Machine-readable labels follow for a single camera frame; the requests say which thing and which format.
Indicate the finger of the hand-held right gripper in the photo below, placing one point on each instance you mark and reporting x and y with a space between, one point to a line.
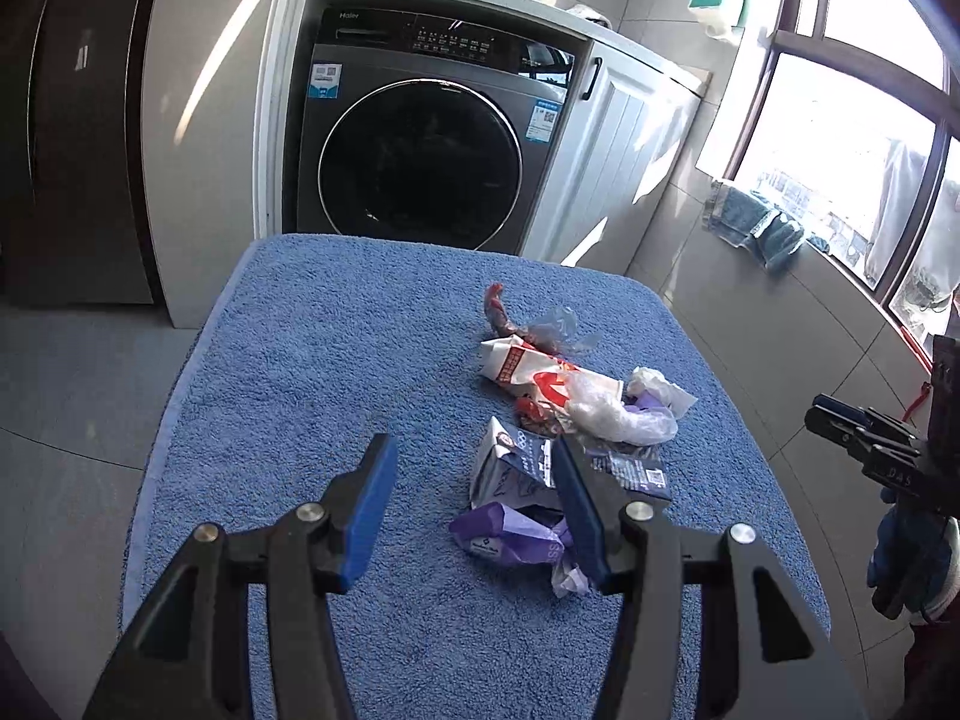
832 427
844 406

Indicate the white red carton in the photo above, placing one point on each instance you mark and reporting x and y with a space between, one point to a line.
517 364

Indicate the grey front-load washing machine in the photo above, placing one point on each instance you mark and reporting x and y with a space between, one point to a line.
420 157

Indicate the purple wrapper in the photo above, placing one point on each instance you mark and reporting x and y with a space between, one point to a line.
499 532

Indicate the brown window frame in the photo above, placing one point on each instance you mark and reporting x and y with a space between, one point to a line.
784 41

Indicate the white laundry cabinet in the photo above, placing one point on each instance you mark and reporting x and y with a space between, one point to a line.
630 135

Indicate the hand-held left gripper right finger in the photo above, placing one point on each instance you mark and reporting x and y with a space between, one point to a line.
581 519

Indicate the white hanging garment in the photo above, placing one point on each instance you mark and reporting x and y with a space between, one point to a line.
896 202

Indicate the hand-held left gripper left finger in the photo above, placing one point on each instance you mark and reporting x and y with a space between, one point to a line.
371 511

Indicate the light blue frayed towel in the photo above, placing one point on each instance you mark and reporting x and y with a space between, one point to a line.
735 210

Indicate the navy white carton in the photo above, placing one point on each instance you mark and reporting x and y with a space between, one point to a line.
510 461

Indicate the dark tall cabinet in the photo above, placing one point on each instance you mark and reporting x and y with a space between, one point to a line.
75 127

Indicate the person's right hand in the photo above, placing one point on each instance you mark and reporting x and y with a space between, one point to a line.
911 555

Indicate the blue terry towel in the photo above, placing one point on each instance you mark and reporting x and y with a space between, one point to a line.
300 390

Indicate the white translucent plastic bag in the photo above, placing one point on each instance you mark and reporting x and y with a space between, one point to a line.
622 420

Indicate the small red foil wrapper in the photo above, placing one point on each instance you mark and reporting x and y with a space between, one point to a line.
534 416

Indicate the red twisted wrapper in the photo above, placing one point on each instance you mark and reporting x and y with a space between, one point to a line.
499 311

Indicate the white tissue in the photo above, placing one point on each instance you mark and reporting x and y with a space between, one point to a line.
664 386

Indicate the person's right forearm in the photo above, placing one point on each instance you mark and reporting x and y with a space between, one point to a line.
937 671

